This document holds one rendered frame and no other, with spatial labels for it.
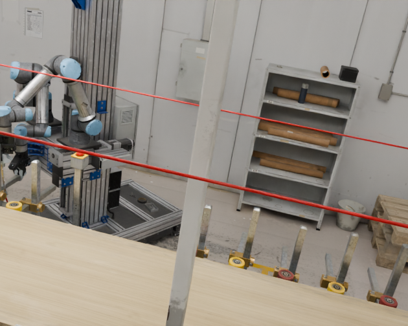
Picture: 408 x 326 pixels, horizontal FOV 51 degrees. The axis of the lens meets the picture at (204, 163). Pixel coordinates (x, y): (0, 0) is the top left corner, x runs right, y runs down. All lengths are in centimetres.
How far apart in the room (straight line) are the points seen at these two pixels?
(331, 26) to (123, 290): 346
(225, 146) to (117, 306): 331
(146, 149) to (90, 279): 334
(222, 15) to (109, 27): 223
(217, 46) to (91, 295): 125
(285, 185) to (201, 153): 393
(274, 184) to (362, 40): 178
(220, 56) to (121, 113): 238
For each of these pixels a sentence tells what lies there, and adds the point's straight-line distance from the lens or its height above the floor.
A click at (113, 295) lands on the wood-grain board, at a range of 194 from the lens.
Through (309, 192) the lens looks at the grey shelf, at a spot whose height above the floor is 22.
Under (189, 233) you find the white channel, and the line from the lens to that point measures 120.
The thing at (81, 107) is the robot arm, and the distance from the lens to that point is 285.
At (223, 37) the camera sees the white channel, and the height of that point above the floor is 205.
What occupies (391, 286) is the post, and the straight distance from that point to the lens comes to 246.
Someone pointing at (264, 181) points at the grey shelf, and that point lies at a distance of 500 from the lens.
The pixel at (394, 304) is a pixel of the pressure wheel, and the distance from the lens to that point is 234.
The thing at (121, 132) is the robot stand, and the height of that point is 102.
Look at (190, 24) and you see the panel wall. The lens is 478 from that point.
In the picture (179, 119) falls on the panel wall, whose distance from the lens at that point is 497.
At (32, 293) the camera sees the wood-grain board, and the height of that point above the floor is 90.
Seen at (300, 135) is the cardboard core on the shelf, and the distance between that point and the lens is 440.
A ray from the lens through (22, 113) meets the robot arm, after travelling 271.
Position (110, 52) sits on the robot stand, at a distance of 325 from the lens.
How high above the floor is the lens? 214
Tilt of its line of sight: 22 degrees down
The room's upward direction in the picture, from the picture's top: 9 degrees clockwise
